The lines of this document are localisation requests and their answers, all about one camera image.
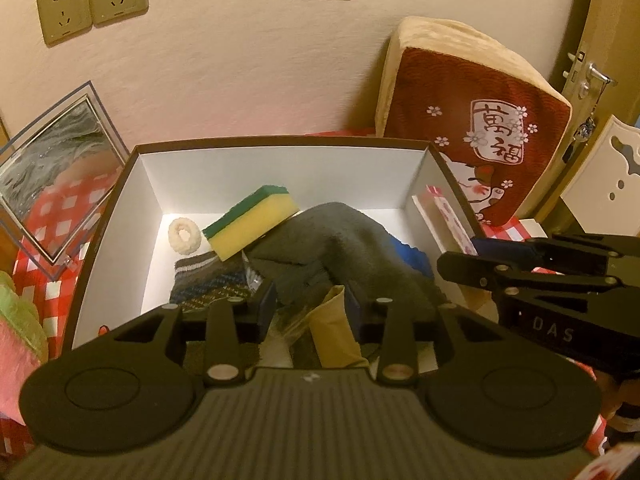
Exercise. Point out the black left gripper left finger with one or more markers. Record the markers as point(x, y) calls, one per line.
point(231, 322)

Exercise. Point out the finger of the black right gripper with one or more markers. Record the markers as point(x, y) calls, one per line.
point(493, 275)
point(580, 254)

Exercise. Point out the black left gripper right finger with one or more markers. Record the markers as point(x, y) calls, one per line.
point(383, 321)

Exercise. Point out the pink patterned small packet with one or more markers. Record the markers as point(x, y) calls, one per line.
point(452, 221)

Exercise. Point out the striped grey blue sock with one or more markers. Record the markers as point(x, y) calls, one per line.
point(202, 279)

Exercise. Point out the grey towel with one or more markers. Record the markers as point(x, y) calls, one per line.
point(350, 246)

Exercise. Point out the green yellow sponge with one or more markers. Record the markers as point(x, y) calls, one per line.
point(250, 219)

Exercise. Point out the orange heat pack packet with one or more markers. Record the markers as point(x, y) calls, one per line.
point(412, 256)

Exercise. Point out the person's right hand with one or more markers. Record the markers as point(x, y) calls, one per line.
point(620, 402)

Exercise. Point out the white wooden chair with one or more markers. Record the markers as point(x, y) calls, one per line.
point(603, 196)

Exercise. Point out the hanging key charm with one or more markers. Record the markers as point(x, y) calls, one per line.
point(580, 136)

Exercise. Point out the brown cardboard box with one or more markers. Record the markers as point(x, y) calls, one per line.
point(224, 194)

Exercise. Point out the red lucky cat cushion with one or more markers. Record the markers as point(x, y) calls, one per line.
point(495, 120)

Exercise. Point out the wooden door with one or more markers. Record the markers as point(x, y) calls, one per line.
point(610, 39)

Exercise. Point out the pink plush toy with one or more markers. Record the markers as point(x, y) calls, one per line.
point(24, 346)

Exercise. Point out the silver door handle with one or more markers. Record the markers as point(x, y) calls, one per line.
point(583, 76)

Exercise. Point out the clear acrylic photo frame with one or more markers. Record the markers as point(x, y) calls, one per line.
point(56, 174)

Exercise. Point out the double wall socket left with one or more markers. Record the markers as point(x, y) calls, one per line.
point(61, 19)

